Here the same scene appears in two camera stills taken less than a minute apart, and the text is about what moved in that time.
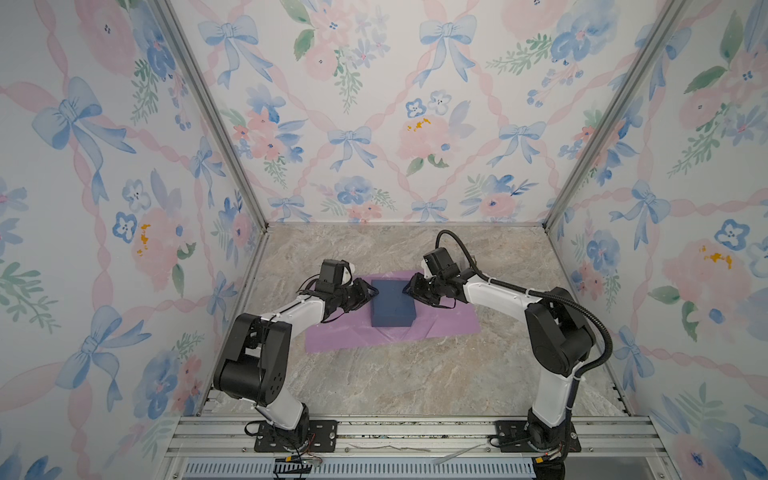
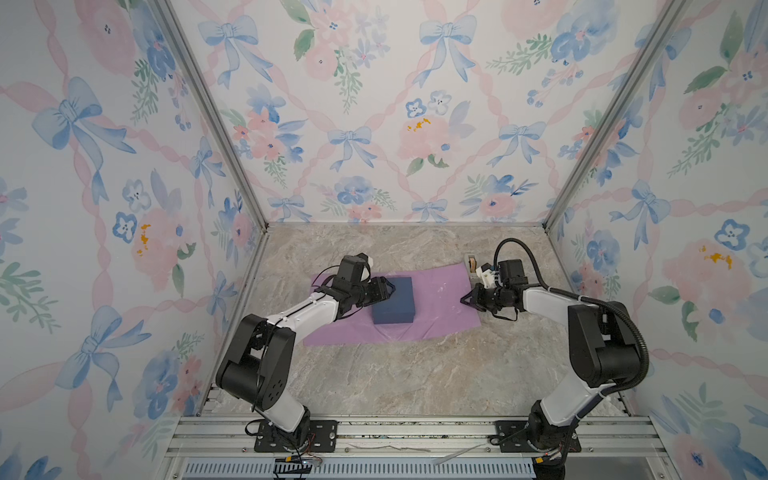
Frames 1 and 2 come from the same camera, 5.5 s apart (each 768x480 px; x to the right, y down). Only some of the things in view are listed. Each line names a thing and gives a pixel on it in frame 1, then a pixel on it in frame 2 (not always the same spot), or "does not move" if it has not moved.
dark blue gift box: (391, 307) does not move
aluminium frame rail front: (628, 437) does not move
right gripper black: (413, 290) to (480, 288)
